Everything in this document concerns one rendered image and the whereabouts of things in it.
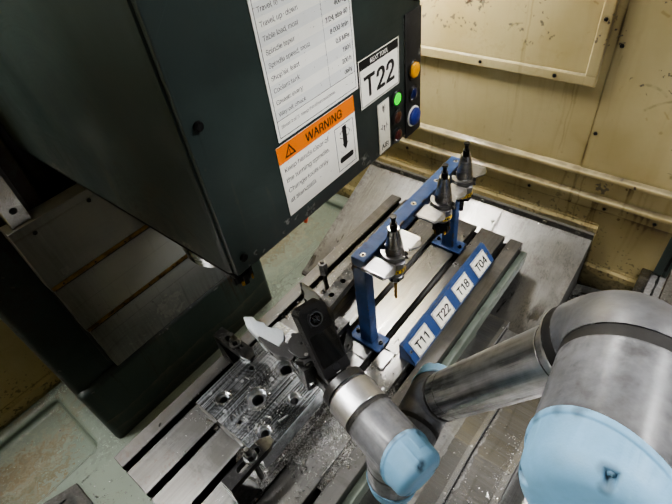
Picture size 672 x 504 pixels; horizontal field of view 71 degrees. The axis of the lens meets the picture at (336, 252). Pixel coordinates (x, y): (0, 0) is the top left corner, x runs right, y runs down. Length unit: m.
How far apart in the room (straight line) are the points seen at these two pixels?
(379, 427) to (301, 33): 0.49
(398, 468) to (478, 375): 0.15
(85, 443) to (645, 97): 1.91
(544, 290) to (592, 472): 1.32
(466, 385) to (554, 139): 1.07
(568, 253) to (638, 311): 1.27
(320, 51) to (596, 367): 0.45
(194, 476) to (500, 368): 0.83
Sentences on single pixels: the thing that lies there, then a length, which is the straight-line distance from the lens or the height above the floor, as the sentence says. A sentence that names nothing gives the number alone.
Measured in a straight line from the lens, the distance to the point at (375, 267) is 1.06.
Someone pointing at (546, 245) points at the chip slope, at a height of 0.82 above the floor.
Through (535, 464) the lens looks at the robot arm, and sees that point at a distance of 0.41.
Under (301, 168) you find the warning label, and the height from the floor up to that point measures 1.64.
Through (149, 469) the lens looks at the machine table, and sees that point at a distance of 1.30.
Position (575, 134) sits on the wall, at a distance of 1.58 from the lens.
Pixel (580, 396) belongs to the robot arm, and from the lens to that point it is 0.41.
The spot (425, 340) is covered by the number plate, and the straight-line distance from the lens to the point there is 1.29.
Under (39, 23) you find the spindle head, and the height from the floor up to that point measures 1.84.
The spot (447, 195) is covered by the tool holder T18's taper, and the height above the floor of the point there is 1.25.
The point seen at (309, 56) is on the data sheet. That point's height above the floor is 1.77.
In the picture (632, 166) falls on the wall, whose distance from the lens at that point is 1.58.
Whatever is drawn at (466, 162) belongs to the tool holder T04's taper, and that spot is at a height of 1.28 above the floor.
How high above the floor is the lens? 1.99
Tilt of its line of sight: 44 degrees down
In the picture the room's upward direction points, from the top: 9 degrees counter-clockwise
